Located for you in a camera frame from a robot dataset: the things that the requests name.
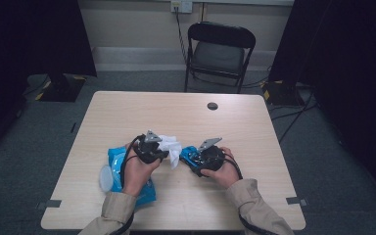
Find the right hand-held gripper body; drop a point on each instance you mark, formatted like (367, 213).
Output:
(213, 158)

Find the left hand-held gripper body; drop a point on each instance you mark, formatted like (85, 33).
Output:
(148, 151)

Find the blue toy car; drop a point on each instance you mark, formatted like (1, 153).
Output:
(189, 156)

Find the white wet wipe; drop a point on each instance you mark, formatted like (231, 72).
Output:
(173, 147)

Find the blue wet wipes pack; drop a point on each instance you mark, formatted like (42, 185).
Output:
(115, 158)

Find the person's right hand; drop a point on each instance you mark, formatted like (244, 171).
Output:
(228, 174)

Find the person's left hand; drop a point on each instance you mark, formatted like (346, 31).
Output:
(135, 176)

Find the black table grommet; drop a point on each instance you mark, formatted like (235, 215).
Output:
(212, 106)

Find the grey tape strip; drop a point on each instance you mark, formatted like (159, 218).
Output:
(295, 201)
(50, 204)

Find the black stand base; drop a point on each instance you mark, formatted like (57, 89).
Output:
(280, 94)
(62, 89)

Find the black folding chair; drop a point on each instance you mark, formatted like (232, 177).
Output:
(220, 34)

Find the black curtain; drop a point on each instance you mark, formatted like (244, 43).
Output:
(355, 65)
(29, 39)

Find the white wall outlet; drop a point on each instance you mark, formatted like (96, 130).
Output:
(182, 6)

